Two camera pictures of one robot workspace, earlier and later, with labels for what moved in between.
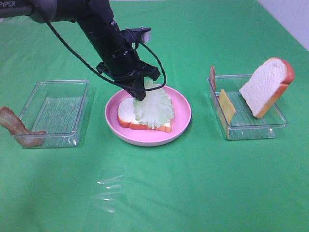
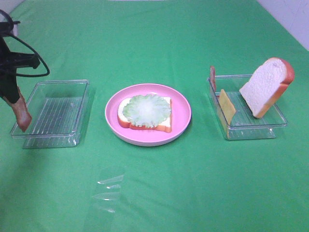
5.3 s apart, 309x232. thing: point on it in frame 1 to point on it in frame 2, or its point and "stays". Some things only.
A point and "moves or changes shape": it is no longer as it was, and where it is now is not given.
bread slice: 266,84 stays
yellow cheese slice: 227,106 stays
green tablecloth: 201,181 stays
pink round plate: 182,114 stays
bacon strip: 10,121 to 23,116
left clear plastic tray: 59,108 stays
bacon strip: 212,76 stays
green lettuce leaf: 156,109 moves or changes shape
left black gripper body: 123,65 to 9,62
